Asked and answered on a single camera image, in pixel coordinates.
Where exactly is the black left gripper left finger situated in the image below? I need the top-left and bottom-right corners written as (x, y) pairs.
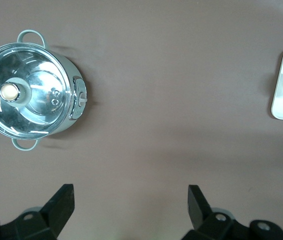
top-left (0, 183), bottom-right (76, 240)

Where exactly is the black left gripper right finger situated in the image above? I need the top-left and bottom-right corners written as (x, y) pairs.
top-left (180, 184), bottom-right (283, 240)

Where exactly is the glass pot lid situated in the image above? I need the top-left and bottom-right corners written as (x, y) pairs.
top-left (0, 41), bottom-right (73, 140)

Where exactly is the grey-green electric cooking pot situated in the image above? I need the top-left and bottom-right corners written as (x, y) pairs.
top-left (0, 29), bottom-right (89, 152)

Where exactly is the brown table mat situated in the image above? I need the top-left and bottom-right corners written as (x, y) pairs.
top-left (0, 0), bottom-right (283, 240)

